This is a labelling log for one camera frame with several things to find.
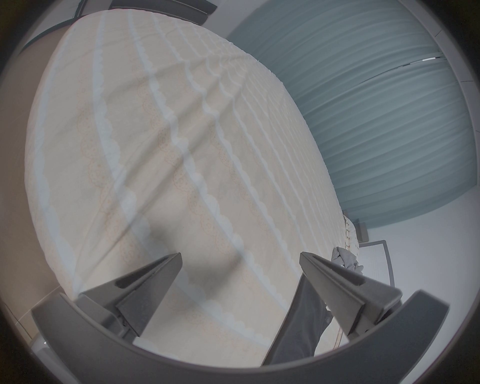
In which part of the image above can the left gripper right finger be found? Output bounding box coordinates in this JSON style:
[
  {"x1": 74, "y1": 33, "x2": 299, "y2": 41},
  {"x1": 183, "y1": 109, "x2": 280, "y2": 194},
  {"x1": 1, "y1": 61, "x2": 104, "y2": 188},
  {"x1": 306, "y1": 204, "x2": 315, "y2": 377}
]
[{"x1": 299, "y1": 252, "x2": 404, "y2": 334}]

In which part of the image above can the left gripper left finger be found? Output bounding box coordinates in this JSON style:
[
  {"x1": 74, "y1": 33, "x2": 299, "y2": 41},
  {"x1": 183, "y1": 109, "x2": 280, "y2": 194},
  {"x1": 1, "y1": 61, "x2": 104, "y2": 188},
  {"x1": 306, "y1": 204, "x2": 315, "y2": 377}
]
[{"x1": 77, "y1": 252, "x2": 184, "y2": 337}]

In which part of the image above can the white printed pillow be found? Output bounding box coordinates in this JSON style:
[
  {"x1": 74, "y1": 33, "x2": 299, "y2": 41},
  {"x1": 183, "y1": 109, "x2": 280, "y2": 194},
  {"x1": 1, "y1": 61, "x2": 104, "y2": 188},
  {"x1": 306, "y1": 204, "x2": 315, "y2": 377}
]
[{"x1": 343, "y1": 214, "x2": 361, "y2": 259}]

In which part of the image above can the grey garment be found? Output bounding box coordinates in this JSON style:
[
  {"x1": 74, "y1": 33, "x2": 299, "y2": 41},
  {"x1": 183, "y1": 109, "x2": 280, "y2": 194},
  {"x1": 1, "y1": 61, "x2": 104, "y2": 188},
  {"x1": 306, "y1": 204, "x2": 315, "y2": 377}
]
[{"x1": 331, "y1": 245, "x2": 364, "y2": 276}]

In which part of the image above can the black T-shirt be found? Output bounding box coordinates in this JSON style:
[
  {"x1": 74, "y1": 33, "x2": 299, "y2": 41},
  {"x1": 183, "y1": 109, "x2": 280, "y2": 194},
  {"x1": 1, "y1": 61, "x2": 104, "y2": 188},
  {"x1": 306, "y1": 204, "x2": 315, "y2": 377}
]
[{"x1": 262, "y1": 275, "x2": 334, "y2": 366}]

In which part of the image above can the bed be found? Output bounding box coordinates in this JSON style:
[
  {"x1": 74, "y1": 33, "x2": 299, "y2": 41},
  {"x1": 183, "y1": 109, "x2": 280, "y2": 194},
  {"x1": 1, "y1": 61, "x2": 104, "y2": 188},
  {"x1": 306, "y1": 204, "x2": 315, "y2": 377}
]
[{"x1": 24, "y1": 9, "x2": 396, "y2": 366}]

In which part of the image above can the blue-green curtain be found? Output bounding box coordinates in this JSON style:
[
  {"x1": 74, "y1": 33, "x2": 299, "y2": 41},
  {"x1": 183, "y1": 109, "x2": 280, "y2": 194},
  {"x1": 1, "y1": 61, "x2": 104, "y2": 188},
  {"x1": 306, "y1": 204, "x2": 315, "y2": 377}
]
[{"x1": 225, "y1": 0, "x2": 477, "y2": 227}]

